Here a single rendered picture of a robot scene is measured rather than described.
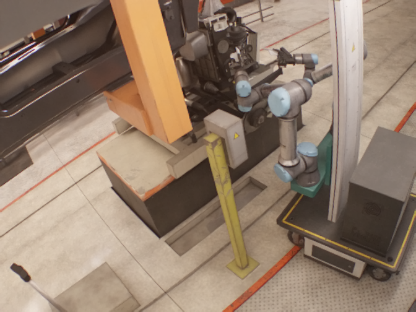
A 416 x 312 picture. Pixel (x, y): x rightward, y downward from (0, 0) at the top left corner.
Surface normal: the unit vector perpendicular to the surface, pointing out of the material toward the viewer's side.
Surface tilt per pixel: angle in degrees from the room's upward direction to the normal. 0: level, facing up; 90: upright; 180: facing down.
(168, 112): 90
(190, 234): 0
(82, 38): 76
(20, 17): 116
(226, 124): 0
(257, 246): 0
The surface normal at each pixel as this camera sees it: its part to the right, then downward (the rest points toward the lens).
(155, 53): 0.64, 0.38
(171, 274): -0.19, -0.76
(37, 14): 0.66, 0.68
